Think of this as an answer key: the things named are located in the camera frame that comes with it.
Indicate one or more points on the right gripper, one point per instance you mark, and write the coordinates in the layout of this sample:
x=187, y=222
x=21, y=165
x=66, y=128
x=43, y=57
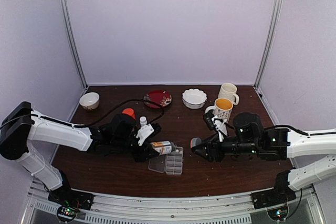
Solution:
x=211, y=146

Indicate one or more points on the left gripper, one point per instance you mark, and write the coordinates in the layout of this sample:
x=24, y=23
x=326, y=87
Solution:
x=143, y=156

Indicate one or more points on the grey orange bottle cap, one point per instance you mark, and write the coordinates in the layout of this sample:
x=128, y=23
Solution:
x=195, y=141

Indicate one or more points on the amber bottle grey cap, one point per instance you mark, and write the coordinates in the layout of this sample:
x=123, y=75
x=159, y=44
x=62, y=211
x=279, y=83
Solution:
x=163, y=147

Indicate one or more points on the clear plastic pill organizer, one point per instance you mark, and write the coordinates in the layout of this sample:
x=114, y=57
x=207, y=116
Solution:
x=170, y=164

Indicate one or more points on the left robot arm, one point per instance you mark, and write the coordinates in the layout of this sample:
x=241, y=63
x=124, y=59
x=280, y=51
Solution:
x=24, y=125

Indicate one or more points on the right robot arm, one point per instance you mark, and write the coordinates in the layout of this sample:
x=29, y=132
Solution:
x=274, y=143

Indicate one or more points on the small white pill bottle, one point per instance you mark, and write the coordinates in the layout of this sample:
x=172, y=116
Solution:
x=143, y=121

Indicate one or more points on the orange pill bottle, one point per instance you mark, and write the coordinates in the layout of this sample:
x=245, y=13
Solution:
x=130, y=112

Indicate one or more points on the white floral mug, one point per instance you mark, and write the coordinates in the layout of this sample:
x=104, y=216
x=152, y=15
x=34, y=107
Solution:
x=222, y=108

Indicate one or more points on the white scalloped bowl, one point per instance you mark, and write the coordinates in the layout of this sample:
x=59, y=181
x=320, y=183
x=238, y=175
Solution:
x=194, y=98

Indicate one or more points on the red floral plate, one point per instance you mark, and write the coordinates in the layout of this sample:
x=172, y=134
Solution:
x=161, y=97

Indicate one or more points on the cream ribbed mug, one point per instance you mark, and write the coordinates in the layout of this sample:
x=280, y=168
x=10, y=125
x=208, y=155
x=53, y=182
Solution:
x=229, y=91

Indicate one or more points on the white ceramic bowl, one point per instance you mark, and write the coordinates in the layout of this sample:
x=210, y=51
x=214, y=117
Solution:
x=90, y=101

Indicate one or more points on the left round circuit board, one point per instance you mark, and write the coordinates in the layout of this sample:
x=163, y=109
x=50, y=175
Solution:
x=66, y=214

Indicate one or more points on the round circuit board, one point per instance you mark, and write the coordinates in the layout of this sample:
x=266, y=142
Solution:
x=278, y=213
x=66, y=214

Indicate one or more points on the right round circuit board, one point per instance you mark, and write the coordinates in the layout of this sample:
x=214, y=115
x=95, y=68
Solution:
x=278, y=213

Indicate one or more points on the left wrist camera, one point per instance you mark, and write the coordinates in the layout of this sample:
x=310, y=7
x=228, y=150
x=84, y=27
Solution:
x=146, y=131

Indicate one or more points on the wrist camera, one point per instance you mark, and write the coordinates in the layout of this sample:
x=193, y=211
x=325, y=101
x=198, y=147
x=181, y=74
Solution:
x=146, y=131
x=217, y=124

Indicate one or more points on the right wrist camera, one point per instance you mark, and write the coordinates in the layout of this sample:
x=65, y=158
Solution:
x=217, y=124

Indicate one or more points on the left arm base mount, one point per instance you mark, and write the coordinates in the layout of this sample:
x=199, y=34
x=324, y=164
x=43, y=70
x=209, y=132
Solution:
x=67, y=197

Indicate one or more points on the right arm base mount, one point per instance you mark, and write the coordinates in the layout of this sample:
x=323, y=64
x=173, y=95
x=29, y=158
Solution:
x=279, y=194

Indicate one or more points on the front aluminium rail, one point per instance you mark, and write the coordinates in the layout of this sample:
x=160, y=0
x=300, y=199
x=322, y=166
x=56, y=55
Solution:
x=234, y=208

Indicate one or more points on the right aluminium frame post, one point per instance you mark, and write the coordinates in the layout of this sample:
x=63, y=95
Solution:
x=277, y=5

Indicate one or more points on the aluminium frame post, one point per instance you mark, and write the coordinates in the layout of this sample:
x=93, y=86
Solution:
x=72, y=43
x=277, y=5

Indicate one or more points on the left aluminium frame post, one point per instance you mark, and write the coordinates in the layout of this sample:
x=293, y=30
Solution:
x=72, y=43

